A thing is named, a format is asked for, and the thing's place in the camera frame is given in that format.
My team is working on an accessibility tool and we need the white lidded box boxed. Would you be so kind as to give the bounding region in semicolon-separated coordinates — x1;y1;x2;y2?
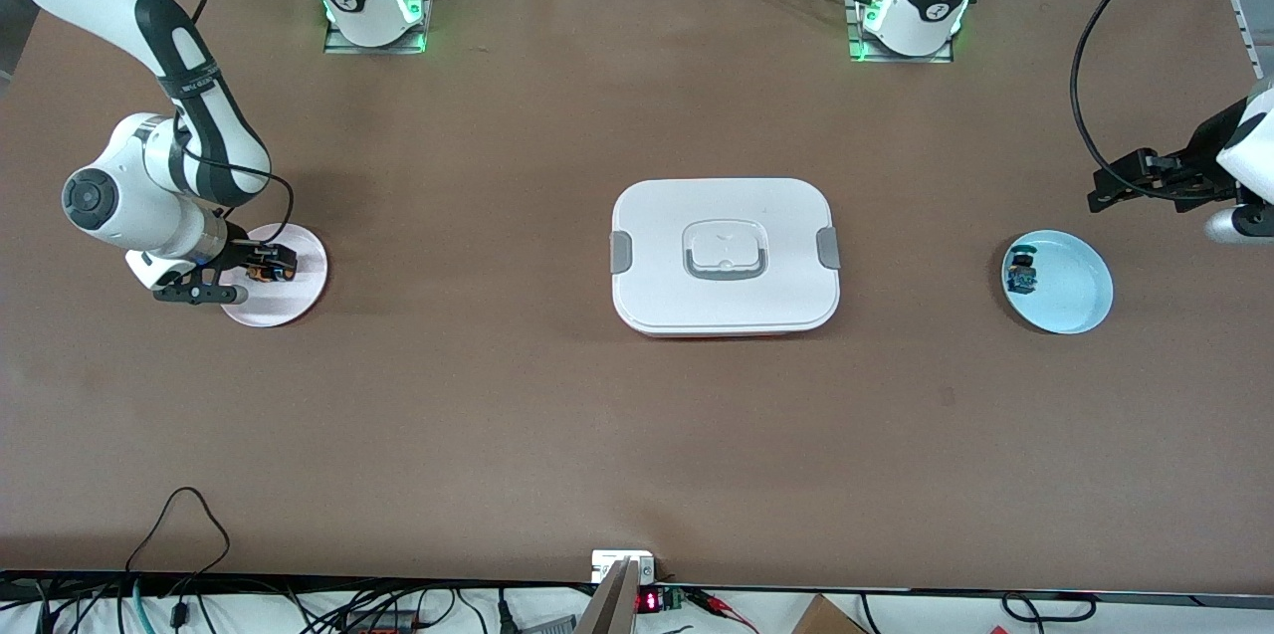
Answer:
609;178;842;337

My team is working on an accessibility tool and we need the pink round plate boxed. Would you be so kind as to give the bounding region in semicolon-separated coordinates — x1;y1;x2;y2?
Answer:
219;223;328;328

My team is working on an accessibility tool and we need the light blue round plate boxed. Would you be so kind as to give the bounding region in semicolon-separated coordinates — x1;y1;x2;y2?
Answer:
1001;230;1114;334

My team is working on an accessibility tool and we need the white mounting block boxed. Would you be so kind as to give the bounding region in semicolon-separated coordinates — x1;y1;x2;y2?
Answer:
591;549;657;584

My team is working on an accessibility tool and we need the aluminium bar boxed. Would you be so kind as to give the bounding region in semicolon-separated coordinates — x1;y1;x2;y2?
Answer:
574;559;641;634

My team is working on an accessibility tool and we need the brown cardboard piece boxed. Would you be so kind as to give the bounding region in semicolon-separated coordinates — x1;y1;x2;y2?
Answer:
791;594;869;634

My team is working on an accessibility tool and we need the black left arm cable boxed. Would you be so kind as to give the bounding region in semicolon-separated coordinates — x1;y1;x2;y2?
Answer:
1069;0;1220;182

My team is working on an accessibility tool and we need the green push-button switch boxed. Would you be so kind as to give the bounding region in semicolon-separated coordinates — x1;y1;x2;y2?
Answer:
1006;246;1038;297

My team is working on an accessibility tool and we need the looped thin black cable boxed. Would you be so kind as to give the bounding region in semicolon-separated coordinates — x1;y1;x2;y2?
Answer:
124;486;232;597

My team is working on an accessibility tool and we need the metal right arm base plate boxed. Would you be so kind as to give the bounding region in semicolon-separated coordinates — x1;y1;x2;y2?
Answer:
323;0;438;56

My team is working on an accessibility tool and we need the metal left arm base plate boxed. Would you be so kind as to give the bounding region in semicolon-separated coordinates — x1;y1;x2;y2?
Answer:
846;0;955;66

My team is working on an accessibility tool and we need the coiled black cable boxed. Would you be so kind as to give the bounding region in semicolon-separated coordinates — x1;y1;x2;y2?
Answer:
999;591;1098;624

